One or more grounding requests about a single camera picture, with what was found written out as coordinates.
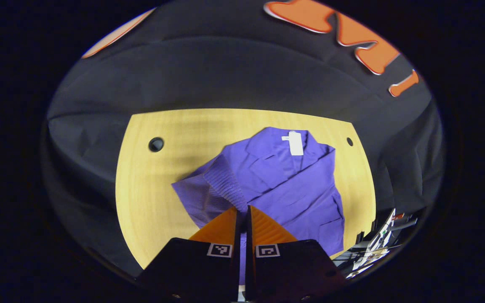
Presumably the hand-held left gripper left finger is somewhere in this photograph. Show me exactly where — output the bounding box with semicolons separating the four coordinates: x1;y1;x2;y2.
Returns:
135;206;242;303

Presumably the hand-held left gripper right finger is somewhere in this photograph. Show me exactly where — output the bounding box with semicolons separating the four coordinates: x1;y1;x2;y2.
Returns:
245;205;347;303

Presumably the purple knit garment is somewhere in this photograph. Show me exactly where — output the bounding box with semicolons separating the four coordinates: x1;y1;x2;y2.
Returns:
172;127;346;287

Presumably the cluttered white equipment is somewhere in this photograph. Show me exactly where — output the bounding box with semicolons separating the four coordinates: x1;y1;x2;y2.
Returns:
333;208;420;279

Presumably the black backdrop cloth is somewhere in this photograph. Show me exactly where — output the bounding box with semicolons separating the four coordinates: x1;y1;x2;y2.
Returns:
43;0;443;278

